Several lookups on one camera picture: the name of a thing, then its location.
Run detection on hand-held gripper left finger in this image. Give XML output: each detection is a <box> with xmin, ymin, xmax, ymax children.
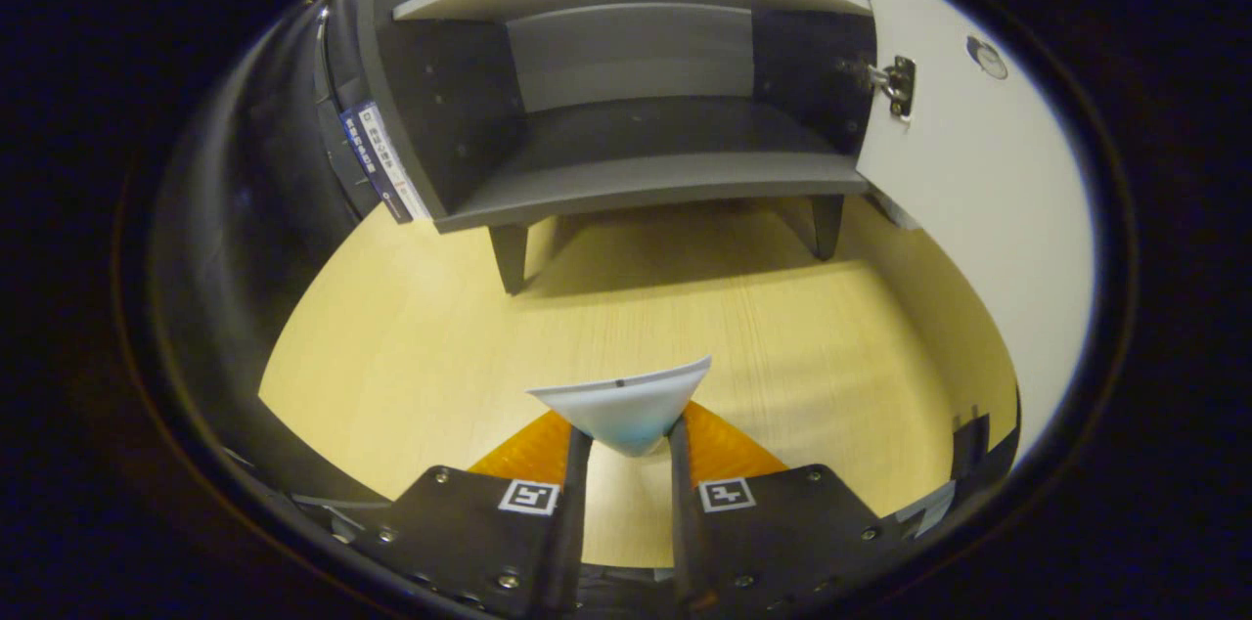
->
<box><xmin>333</xmin><ymin>410</ymin><xmax>595</xmax><ymax>620</ymax></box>

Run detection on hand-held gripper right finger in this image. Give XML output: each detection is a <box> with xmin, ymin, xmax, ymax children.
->
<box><xmin>668</xmin><ymin>400</ymin><xmax>906</xmax><ymax>616</ymax></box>

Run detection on blue white triangular packet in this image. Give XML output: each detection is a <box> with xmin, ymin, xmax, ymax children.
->
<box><xmin>526</xmin><ymin>355</ymin><xmax>713</xmax><ymax>458</ymax></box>

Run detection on white cabinet door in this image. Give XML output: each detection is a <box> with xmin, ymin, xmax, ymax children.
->
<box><xmin>836</xmin><ymin>0</ymin><xmax>1096</xmax><ymax>465</ymax></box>

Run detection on grey cabinet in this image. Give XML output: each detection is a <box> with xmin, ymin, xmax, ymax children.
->
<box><xmin>357</xmin><ymin>0</ymin><xmax>879</xmax><ymax>296</ymax></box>

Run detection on white book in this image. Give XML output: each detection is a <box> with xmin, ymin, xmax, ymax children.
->
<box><xmin>357</xmin><ymin>102</ymin><xmax>433</xmax><ymax>222</ymax></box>

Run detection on dark blue book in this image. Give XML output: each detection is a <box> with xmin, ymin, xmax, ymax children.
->
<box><xmin>339</xmin><ymin>105</ymin><xmax>414</xmax><ymax>226</ymax></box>

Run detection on black backdrop cloth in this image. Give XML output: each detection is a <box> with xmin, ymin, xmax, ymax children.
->
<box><xmin>147</xmin><ymin>0</ymin><xmax>392</xmax><ymax>513</ymax></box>

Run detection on metal door hinge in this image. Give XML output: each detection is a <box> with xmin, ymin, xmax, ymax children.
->
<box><xmin>866</xmin><ymin>56</ymin><xmax>917</xmax><ymax>122</ymax></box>

